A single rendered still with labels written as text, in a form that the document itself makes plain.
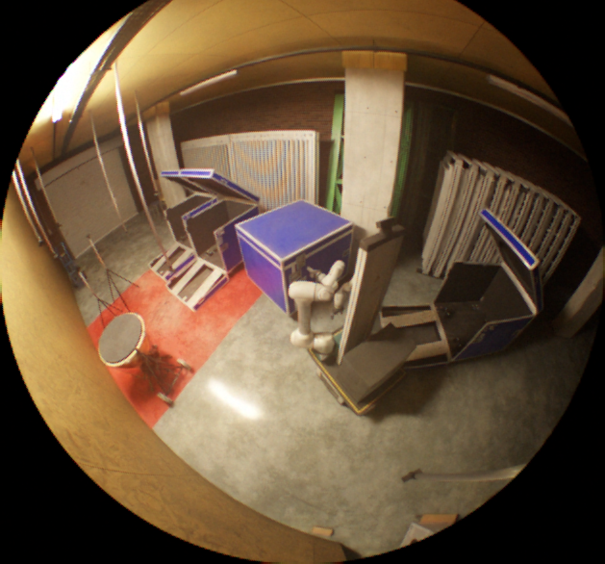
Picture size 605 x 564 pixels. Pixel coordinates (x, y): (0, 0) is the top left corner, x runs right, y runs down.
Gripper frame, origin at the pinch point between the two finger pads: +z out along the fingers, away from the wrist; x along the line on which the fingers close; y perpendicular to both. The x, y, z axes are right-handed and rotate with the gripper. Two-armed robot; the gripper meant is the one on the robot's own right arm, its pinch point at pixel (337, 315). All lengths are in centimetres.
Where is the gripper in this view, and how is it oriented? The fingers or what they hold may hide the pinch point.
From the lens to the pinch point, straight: 245.2
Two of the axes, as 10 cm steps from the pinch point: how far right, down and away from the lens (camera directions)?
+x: 8.5, -3.5, 3.9
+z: 0.3, 7.7, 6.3
